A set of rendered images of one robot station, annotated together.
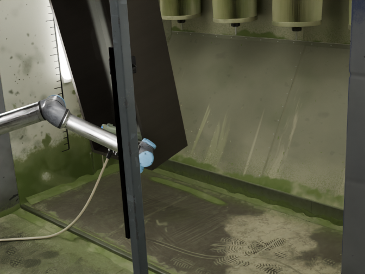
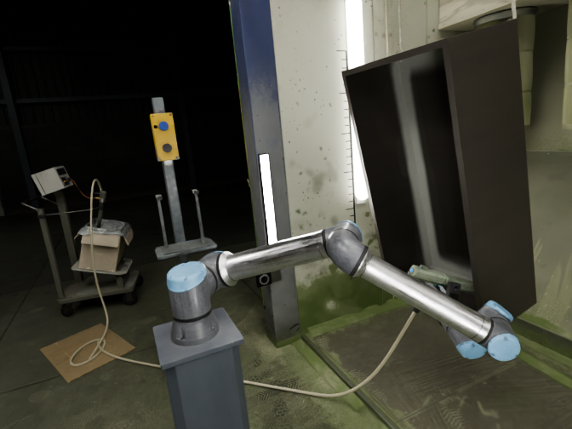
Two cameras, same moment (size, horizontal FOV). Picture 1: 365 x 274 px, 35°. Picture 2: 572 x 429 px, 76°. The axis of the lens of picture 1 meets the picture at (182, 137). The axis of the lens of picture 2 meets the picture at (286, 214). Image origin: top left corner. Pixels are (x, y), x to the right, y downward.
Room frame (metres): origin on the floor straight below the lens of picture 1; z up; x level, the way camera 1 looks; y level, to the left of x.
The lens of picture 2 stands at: (1.86, 0.42, 1.39)
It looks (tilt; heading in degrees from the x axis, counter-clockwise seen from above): 13 degrees down; 22
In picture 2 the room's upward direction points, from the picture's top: 5 degrees counter-clockwise
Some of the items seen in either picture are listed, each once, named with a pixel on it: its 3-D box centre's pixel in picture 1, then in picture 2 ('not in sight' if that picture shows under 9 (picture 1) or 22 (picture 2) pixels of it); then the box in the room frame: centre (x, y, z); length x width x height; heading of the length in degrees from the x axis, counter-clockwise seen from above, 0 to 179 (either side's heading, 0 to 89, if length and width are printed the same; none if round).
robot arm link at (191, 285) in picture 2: not in sight; (190, 288); (2.94, 1.29, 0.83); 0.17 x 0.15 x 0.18; 4
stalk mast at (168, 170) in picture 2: not in sight; (179, 236); (3.62, 1.86, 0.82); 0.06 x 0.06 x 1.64; 46
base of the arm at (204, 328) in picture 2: not in sight; (193, 321); (2.94, 1.29, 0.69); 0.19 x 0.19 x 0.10
